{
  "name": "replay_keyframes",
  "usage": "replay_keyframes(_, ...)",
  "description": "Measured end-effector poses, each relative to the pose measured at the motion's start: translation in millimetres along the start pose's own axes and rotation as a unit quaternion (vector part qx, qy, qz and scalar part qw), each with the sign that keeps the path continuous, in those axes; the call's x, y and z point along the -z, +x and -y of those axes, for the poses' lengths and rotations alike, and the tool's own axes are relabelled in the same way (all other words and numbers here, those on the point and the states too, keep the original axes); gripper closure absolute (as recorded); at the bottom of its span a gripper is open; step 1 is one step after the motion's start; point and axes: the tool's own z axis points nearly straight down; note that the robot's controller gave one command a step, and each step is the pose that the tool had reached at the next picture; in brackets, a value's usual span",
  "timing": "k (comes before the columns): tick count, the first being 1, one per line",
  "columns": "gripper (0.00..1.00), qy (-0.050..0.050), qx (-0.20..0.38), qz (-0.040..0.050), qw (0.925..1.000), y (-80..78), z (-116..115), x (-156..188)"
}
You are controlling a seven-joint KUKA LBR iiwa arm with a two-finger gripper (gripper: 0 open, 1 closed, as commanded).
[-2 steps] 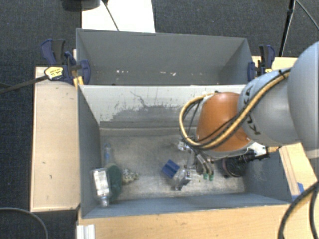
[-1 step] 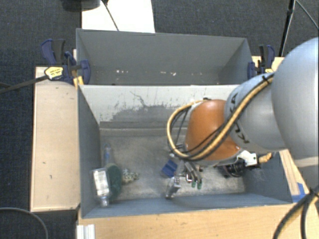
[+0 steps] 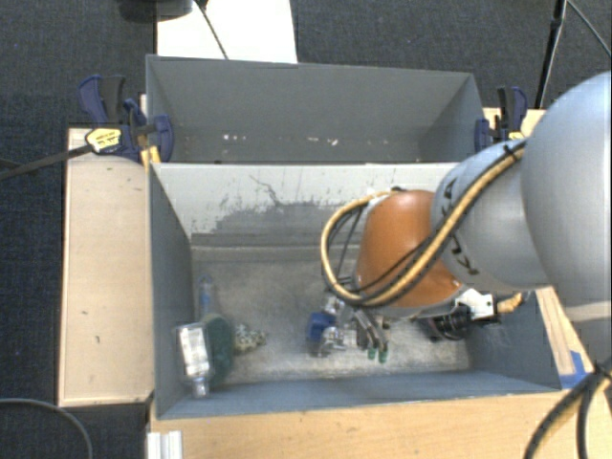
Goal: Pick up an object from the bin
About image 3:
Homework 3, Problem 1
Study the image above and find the grey metal bin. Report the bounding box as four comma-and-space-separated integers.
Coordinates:
144, 54, 564, 421

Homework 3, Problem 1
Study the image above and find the dark green sponge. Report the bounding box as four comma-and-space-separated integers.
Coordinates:
202, 314, 237, 391

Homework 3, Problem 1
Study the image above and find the black cylinder on white bracket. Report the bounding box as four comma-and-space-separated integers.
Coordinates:
428, 288, 496, 342

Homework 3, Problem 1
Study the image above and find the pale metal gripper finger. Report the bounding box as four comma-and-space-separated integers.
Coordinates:
311, 328, 349, 358
322, 296, 346, 329

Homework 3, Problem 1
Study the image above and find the pale wood board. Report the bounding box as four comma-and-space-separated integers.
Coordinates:
56, 126, 157, 408

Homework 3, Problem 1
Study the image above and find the spotted toy animal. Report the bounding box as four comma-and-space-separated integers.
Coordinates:
232, 322, 269, 356

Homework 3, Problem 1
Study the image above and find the clear plastic bottle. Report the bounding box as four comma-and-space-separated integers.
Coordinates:
196, 274, 219, 322

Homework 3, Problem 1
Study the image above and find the blue block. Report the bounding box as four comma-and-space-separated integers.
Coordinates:
306, 310, 332, 349

